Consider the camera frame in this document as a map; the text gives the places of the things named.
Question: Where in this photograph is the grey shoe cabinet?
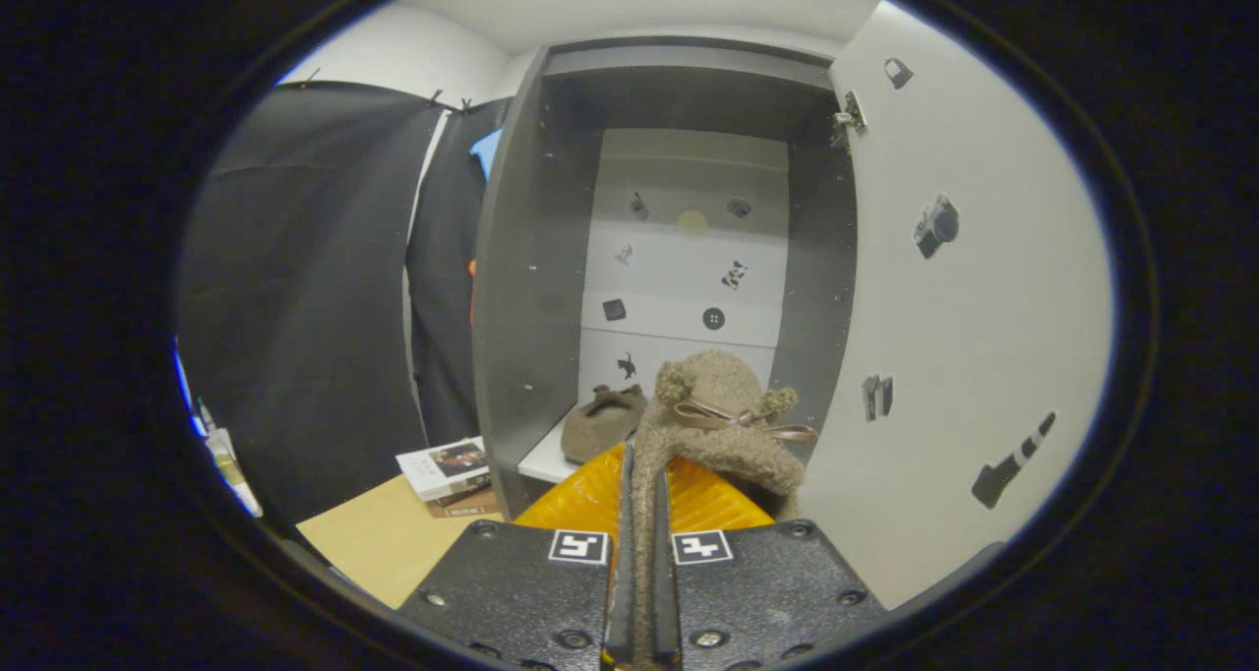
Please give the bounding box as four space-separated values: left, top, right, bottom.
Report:
472 0 1117 613

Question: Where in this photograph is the black backdrop cloth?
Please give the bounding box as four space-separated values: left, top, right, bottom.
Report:
175 81 512 529

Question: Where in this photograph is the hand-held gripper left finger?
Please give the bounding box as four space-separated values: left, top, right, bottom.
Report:
396 442 634 669

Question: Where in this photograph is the stack of books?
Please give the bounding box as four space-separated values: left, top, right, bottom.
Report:
395 436 504 519

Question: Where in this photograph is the brown fuzzy shoe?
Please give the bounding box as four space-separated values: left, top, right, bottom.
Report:
562 384 650 466
629 348 819 668

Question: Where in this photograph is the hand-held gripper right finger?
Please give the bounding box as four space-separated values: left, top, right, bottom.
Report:
653 455 892 669

